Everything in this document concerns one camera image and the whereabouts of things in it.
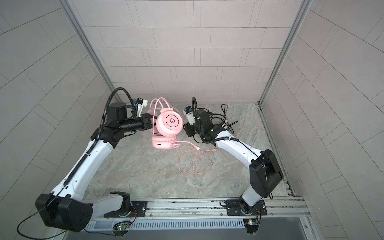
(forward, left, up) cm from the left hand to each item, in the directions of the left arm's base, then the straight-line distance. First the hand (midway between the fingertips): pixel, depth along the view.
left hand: (163, 119), depth 67 cm
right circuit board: (-37, -41, -31) cm, 63 cm away
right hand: (+6, -8, -13) cm, 16 cm away
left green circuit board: (-38, +17, -27) cm, 50 cm away
